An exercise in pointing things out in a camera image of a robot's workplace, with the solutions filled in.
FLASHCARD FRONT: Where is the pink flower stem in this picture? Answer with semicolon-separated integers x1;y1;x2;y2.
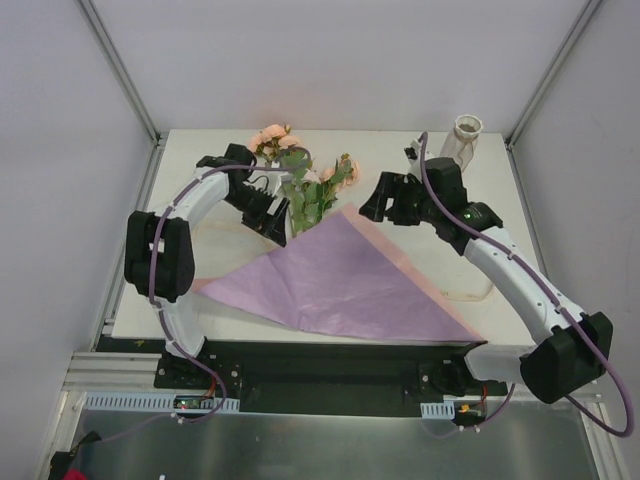
285;153;360;236
248;123;316;236

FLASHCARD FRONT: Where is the purple pink wrapping paper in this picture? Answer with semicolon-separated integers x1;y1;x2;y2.
194;205;484;343

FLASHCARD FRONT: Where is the cream printed ribbon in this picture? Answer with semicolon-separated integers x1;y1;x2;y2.
191;219;498;304

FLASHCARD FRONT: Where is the white ribbed ceramic vase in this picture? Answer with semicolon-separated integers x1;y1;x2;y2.
439;115;484;172

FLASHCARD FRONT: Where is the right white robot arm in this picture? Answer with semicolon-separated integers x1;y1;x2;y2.
359;148;613;404

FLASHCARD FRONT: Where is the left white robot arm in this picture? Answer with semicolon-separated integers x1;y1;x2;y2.
124;143;289;389

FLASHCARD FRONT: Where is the red black object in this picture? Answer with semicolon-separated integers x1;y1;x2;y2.
47;431;102;480

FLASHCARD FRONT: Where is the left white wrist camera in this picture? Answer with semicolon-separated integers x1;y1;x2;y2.
266;161;296;196

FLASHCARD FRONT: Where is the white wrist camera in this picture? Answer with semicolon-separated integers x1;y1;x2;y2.
404;140;428;180
266;161;296;196

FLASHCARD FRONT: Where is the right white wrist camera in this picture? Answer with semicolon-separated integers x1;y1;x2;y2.
404;140;428;180

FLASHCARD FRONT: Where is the left aluminium frame post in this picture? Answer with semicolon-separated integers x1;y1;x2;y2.
75;0;168;147

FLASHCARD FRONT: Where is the aluminium frame post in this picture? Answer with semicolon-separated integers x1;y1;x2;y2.
503;0;606;149
75;0;168;147

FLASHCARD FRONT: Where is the right white cable duct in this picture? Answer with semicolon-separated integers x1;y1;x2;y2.
420;400;456;421

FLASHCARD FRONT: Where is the white cable duct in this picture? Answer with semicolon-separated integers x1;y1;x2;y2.
84;392;240;415
420;400;456;421

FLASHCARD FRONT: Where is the aluminium rail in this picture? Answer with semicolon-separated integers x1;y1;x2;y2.
62;352;160;392

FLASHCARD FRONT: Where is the left white cable duct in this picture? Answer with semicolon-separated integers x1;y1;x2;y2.
84;392;240;415

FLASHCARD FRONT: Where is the right aluminium frame post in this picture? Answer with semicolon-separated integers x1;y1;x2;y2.
503;0;606;149

